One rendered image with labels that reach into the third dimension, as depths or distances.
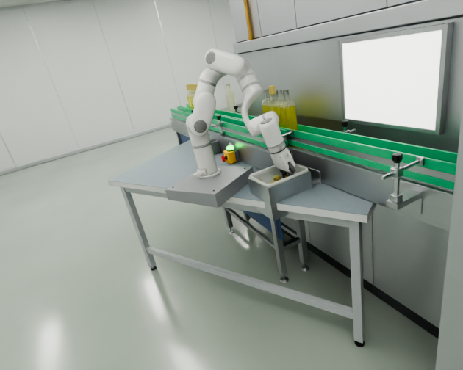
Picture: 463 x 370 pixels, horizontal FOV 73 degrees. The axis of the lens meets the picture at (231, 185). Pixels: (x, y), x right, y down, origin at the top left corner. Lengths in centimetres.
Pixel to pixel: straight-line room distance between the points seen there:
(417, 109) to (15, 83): 675
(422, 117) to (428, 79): 13
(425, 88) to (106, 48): 653
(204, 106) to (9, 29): 606
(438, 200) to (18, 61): 691
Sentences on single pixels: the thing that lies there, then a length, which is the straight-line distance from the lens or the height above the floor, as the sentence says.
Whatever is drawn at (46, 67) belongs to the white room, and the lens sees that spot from 718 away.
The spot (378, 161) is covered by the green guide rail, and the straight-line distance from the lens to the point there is 123.
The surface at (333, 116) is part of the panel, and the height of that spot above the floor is 100.
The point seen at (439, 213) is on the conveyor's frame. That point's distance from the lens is 114.
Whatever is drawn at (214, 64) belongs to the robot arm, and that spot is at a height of 132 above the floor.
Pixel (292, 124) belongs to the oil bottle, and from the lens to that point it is 160.
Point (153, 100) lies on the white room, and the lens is 737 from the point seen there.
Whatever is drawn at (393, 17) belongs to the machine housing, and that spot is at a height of 136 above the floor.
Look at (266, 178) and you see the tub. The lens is 146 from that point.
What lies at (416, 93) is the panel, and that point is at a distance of 128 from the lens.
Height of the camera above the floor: 137
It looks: 23 degrees down
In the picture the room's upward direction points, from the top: 12 degrees counter-clockwise
